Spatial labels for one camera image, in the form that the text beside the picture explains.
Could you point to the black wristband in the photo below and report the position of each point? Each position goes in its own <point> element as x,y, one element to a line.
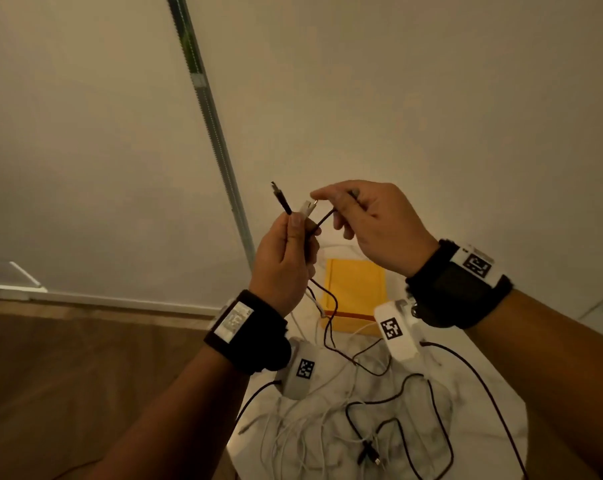
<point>451,289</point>
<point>256,339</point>

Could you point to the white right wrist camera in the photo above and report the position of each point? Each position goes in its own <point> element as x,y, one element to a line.
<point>396,332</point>

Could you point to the yellow box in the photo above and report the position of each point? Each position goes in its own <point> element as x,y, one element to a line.
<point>356,289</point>

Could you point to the white baseboard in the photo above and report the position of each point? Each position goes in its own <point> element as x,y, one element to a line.
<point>106,300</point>

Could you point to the black right wristband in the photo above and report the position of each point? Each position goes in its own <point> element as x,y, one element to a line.
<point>451,289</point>

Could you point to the person's left forearm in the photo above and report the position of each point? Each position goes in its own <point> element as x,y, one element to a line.
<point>181,419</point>

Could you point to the person's right forearm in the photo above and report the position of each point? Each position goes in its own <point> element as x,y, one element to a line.
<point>556,374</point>

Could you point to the person's left hand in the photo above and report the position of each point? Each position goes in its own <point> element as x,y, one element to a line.
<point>281,264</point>

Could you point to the slotted metal wall rail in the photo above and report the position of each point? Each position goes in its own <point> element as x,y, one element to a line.
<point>211,119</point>

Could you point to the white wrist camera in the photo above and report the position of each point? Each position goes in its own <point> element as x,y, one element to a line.
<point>396,332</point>
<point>301,369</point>

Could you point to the black left wristband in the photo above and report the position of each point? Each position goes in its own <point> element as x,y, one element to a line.
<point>256,339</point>

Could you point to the white marble table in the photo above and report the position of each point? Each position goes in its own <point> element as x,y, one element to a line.
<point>481,434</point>

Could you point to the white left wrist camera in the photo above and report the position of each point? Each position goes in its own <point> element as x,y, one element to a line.
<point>301,369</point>

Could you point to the person's right hand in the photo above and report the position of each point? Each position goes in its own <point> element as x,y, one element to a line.
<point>386,229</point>

